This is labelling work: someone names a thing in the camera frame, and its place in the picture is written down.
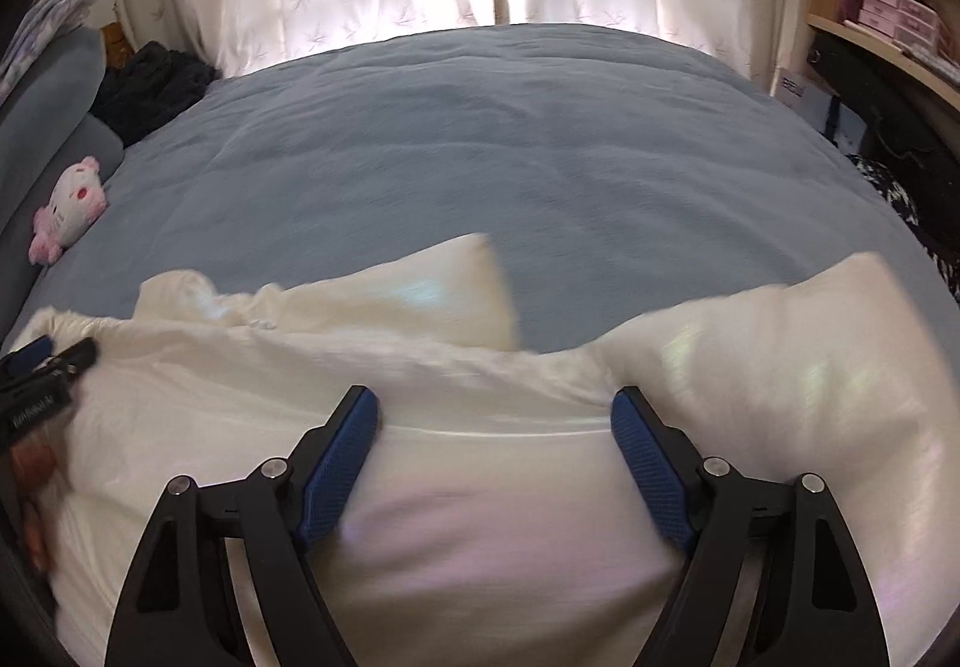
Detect cream shiny puffer jacket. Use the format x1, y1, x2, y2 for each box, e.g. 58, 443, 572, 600
23, 235, 958, 665

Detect black clothing pile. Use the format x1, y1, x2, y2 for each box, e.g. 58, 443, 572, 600
89, 41, 220, 147

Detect person's left hand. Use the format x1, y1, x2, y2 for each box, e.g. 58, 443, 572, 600
10, 440, 57, 576

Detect pink white plush toy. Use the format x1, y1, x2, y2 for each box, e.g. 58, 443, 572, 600
28, 155, 107, 266

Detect grey-blue pillow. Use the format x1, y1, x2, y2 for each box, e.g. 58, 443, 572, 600
2, 27, 124, 332

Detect folded patterned blanket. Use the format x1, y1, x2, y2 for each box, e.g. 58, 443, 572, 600
0, 0, 99, 100

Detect black white patterned fabric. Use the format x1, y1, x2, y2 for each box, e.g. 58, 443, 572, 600
850, 155, 958, 300

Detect grey-blue bed cover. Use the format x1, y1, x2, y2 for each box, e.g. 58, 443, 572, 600
2, 25, 958, 353

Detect pink drawer boxes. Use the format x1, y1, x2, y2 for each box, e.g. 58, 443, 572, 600
857, 0, 940, 52

